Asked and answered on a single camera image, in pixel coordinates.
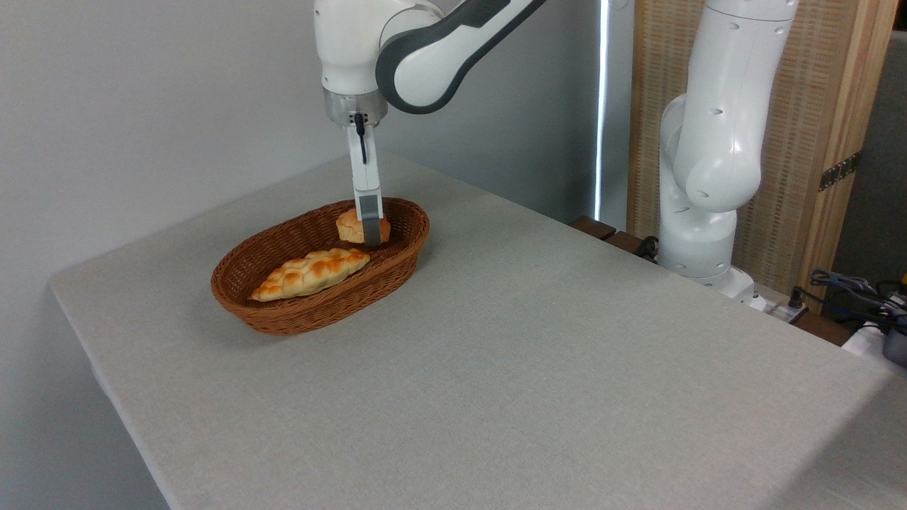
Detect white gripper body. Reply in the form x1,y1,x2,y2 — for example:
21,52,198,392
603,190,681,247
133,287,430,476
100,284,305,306
345,125,383,195

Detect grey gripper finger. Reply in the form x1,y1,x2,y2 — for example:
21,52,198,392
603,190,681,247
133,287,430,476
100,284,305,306
354,188,385,248

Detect round golden bread bun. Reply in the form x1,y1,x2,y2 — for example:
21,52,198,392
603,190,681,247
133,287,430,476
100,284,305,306
335,208,392,246

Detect long braided bread loaf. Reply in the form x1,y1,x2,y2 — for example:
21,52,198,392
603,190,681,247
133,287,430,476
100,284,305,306
249,247,372,303

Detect brown wicker oval basket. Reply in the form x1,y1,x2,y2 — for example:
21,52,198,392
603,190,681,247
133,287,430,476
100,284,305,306
210,197,430,336

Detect dark brown wooden block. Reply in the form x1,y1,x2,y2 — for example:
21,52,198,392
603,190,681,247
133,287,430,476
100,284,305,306
569,216,617,242
794,312,860,348
604,231,660,264

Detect white vertical light strip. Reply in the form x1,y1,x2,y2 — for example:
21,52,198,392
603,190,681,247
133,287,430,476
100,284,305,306
594,0,610,222

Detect white power strip with plug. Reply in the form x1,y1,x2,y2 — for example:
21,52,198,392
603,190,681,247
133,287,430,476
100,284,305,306
760,286,810,325

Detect brass screen hinge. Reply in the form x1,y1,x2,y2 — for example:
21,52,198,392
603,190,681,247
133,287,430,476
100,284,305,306
818,151,862,193

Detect white box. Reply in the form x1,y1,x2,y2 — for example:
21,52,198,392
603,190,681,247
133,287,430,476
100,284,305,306
842,322,907,378

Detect grey round container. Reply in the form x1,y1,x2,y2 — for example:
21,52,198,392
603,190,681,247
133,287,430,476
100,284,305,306
881,315,907,368

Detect blue and black cable bundle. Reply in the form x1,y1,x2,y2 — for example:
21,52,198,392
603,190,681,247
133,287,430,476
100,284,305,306
797,268,907,334

